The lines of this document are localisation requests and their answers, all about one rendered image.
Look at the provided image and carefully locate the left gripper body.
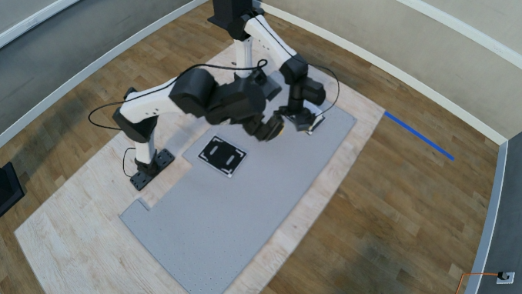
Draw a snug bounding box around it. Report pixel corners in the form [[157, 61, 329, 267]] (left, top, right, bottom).
[[274, 95, 314, 124]]

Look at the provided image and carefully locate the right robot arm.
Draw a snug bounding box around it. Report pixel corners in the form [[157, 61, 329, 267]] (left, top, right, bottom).
[[113, 68, 283, 191]]

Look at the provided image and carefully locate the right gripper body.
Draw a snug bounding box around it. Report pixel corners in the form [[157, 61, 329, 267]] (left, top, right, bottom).
[[232, 112, 285, 140]]

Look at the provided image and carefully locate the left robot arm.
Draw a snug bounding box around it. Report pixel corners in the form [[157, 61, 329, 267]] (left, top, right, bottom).
[[227, 8, 327, 131]]

